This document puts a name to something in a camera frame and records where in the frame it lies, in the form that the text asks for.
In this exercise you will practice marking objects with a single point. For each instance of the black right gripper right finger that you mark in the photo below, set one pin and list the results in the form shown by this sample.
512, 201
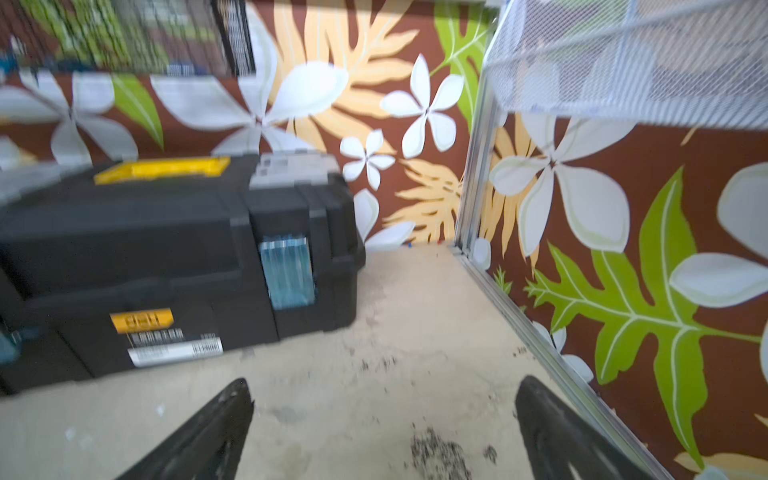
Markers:
561, 445

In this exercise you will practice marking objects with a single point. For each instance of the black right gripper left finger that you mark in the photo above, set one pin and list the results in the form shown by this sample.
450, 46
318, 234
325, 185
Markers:
209, 445

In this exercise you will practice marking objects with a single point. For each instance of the white mesh basket right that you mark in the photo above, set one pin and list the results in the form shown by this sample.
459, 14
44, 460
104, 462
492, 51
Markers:
671, 63

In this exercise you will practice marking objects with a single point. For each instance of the black toolbox yellow handle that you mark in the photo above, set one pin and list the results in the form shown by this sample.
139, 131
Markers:
133, 265

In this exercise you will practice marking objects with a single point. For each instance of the black wire basket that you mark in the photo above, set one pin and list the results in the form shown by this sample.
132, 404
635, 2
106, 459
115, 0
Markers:
178, 38

